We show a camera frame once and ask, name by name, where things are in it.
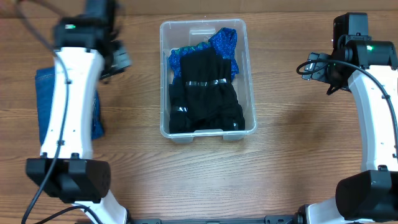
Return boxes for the blue sparkly garment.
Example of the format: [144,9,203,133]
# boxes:
[169,27,239,82]

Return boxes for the cardboard backdrop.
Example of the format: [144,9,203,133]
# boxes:
[1,0,397,18]

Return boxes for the blue jeans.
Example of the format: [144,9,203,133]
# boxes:
[35,67,104,145]

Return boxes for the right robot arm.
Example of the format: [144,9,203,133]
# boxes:
[290,12,397,223]

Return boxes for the clear plastic storage bin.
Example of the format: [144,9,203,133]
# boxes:
[160,19,257,144]

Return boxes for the black garment with tape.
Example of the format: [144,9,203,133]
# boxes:
[180,47,238,121]

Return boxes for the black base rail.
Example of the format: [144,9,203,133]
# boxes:
[129,215,295,224]

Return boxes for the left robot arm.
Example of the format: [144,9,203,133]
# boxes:
[22,0,132,223]

